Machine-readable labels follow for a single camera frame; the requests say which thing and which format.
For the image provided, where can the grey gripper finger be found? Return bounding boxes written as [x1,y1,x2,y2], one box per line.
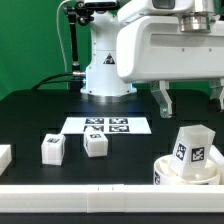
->
[209,79,224,112]

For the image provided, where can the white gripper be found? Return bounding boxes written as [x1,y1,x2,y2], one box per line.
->
[116,0,224,118]

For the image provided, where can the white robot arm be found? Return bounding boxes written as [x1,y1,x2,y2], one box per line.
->
[84,0,224,117]

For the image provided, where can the white marker sheet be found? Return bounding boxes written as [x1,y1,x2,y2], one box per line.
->
[61,117,151,134]

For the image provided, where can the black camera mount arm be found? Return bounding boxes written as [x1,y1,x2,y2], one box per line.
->
[64,1,93,92]

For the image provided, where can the black cables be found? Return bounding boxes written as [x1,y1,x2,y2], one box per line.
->
[31,72,84,91]

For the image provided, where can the white cable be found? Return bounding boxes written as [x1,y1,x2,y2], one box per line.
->
[55,0,72,74]

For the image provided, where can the white front rail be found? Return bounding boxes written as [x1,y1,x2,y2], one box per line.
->
[0,184,224,213]

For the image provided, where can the white left rail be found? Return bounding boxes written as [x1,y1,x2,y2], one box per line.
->
[0,145,12,176]

